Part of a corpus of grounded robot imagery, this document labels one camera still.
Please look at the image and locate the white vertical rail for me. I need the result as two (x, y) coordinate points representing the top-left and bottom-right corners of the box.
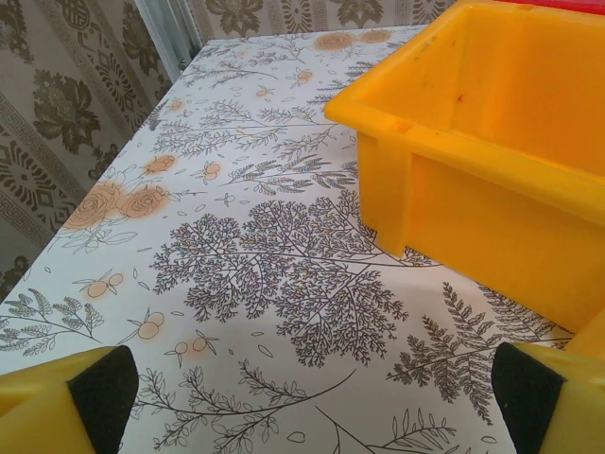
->
(136, 0), (204, 81)

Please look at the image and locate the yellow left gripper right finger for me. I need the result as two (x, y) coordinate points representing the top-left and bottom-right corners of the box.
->
(491, 315), (605, 454)

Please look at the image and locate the red plastic bin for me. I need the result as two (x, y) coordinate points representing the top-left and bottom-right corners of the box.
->
(495, 0), (605, 18)

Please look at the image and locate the yellow plastic bin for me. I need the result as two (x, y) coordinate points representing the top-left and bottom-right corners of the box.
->
(324, 0), (605, 335)

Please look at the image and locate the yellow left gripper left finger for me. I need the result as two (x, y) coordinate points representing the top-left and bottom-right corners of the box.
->
(0, 344), (139, 454)

